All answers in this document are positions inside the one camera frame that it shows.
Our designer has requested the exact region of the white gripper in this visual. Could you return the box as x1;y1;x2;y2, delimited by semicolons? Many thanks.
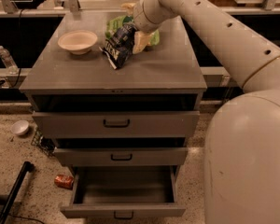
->
120;0;175;54

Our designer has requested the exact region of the dark blue chip bag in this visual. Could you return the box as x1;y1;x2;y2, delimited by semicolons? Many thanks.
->
101;22;137;70

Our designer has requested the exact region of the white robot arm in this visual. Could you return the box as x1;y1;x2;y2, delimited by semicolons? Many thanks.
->
128;0;280;224

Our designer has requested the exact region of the green snack bag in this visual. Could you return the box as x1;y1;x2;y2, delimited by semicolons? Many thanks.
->
105;15;160;46

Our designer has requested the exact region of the grey drawer cabinet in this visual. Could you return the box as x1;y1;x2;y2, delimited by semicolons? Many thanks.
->
19;10;208;173

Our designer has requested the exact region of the grey top drawer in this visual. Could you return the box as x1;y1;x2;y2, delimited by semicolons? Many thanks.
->
33;111;200;139

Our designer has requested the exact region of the grey drawer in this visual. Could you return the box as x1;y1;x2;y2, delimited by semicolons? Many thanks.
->
60;166;185;220
54;147;188;167
33;111;200;139

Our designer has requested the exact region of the grey middle drawer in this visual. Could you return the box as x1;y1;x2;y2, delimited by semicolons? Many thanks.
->
54;147;188;167

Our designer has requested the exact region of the grey bottom drawer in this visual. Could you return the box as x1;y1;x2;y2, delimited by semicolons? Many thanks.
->
60;166;185;220

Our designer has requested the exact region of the beige paper bowl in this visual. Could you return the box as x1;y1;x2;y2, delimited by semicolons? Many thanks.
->
58;30;98;55

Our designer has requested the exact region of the clear plastic water bottle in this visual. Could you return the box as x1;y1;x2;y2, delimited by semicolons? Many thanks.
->
0;46;19;75

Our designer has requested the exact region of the small white bowl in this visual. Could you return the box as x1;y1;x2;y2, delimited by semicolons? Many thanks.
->
11;120;29;135

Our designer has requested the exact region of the orange crushed can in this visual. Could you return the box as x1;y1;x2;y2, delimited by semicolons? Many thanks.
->
54;175;74;189

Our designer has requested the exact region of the black floor pole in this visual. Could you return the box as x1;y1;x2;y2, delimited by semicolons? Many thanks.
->
0;161;35;224

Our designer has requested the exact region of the black wire basket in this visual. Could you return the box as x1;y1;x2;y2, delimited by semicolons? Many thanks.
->
31;128;55;157

